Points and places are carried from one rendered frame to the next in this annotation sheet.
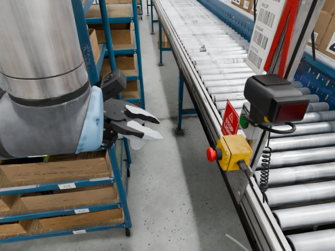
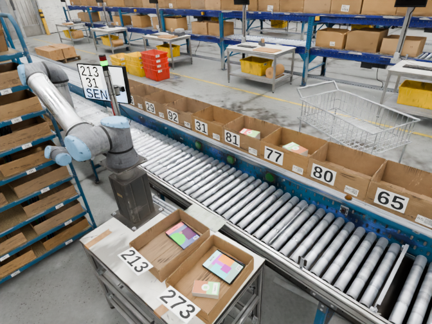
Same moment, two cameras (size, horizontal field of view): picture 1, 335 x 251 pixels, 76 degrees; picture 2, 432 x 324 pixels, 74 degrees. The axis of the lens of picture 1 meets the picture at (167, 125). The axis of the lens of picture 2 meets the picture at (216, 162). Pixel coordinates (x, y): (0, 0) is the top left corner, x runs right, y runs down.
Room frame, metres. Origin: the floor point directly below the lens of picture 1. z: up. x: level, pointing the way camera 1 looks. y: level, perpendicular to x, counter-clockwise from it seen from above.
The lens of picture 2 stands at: (-1.80, 0.45, 2.08)
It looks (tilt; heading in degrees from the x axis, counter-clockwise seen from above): 33 degrees down; 323
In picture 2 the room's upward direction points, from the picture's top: 4 degrees counter-clockwise
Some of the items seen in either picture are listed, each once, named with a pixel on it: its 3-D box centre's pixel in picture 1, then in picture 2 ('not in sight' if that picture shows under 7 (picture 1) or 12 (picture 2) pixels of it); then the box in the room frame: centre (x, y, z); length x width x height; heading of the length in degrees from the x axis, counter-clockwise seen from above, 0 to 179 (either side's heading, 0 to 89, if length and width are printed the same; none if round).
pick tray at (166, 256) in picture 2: not in sight; (171, 242); (-0.70, -0.01, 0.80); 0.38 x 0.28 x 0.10; 99
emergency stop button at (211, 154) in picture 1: (215, 154); not in sight; (0.40, -0.13, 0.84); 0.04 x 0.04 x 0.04; 8
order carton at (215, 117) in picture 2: not in sight; (217, 123); (0.09, -1.01, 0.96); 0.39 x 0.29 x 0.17; 8
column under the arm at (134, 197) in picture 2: not in sight; (132, 193); (-0.27, 0.01, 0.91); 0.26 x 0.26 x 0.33; 11
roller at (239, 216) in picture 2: not in sight; (253, 204); (-0.73, -0.66, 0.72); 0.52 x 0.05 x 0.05; 98
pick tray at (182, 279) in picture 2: not in sight; (211, 274); (-1.03, -0.06, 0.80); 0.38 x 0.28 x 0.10; 103
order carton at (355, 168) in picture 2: not in sight; (344, 169); (-1.07, -1.17, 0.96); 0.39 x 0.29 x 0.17; 8
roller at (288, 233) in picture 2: not in sight; (294, 226); (-1.05, -0.70, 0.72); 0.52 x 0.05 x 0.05; 98
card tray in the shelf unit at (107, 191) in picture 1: (76, 172); (53, 210); (0.69, 0.47, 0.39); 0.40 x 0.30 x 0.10; 98
